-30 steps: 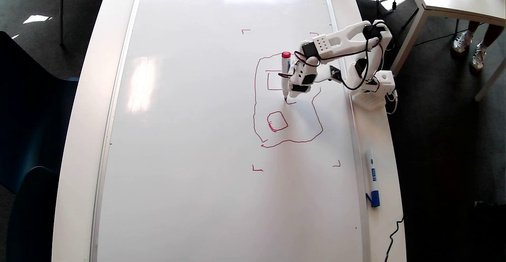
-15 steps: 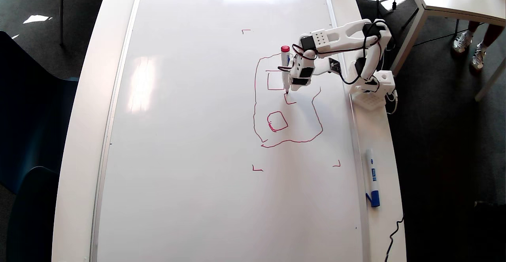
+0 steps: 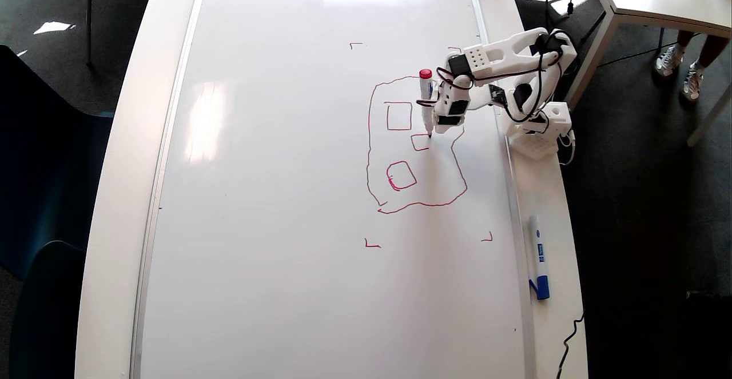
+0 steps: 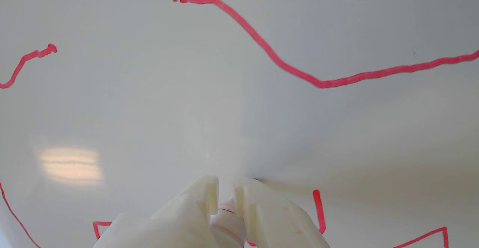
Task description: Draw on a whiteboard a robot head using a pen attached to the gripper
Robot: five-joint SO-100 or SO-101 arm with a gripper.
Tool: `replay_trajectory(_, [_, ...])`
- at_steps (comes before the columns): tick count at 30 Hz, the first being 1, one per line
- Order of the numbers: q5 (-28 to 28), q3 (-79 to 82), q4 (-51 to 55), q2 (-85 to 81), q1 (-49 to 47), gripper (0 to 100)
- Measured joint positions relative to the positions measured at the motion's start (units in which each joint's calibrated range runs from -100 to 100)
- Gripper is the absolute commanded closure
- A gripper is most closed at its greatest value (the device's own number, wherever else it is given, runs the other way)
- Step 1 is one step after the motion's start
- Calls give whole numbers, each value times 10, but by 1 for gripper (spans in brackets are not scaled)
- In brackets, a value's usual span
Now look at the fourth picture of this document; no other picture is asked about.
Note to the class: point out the red whiteboard marker pen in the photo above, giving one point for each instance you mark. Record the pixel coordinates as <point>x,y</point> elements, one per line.
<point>226,225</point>

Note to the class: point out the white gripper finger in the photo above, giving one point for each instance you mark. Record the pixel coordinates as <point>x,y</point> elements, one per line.
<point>179,222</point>
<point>277,225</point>

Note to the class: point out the white whiteboard with metal frame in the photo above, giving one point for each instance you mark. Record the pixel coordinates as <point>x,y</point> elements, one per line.
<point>149,109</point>

